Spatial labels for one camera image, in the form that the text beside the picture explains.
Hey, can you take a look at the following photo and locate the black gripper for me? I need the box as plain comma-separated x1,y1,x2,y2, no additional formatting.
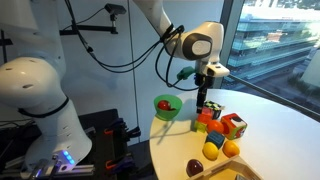
194,71,214,115

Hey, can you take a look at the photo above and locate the orange block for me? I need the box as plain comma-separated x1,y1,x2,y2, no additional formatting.
196,107,214,126

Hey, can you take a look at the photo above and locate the black white checkered block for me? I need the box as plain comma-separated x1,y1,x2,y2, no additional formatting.
203,100,225,120

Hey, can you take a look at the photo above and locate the light green block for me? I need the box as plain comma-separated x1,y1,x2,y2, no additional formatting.
193,120,208,134

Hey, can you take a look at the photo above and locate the blue block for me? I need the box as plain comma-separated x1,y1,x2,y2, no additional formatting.
204,130,226,150

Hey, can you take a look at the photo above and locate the wooden crate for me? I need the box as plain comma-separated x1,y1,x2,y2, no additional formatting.
188,154,264,180

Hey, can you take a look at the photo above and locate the orange toy ball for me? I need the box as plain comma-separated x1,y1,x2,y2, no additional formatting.
206,119,225,135

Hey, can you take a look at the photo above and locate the green plastic bowl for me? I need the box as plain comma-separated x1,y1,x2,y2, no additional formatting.
153,94,184,122

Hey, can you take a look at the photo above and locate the red toy fruit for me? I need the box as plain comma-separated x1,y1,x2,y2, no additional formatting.
157,99,177,112

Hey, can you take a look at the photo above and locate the red multicolour soft cube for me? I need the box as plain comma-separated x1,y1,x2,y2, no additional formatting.
220,112,248,141

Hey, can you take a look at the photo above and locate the yellow toy lemon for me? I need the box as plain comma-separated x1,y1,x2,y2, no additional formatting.
202,141,220,162

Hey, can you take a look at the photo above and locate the orange toy fruit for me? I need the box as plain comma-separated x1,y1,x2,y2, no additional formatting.
221,140,241,159

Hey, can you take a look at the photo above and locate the dark balcony railing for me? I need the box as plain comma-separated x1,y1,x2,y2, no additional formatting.
221,73,320,120

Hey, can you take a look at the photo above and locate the dark purple toy plum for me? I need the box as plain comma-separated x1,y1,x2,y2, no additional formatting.
185,158,205,178

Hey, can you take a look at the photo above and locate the black orange clamp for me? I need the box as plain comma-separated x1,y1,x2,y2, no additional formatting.
103,117,129,138
125,125,142,140
104,155,135,175

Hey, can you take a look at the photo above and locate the glass office building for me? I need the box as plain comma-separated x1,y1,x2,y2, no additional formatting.
228,0,320,80

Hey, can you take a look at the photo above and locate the black robot stand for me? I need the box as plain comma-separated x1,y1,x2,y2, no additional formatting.
0,108,158,180

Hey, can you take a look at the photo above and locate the black tripod pole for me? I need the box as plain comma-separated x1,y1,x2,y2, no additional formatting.
0,29,14,64

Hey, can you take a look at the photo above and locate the green cable connector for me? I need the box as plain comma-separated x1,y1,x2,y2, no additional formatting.
176,65,196,82

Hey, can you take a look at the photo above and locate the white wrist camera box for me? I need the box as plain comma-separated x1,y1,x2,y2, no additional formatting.
203,63,231,79

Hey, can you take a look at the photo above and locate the thin hanging black cable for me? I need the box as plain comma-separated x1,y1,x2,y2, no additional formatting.
126,0,140,134

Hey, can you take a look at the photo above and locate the dark window frame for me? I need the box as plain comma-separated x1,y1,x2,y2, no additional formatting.
205,0,246,90

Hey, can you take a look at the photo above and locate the black cable bundle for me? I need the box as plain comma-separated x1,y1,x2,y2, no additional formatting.
63,0,201,93

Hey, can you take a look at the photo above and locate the black boom camera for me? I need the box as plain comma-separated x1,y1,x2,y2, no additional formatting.
104,3,128,16

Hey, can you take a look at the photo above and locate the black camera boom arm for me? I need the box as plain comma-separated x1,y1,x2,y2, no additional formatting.
59,13,120,36

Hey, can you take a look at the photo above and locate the aluminium rail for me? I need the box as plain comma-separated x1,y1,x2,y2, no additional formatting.
0,162,98,180

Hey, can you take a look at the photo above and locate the black cable loop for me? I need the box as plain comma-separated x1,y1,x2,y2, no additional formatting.
17,96,72,120

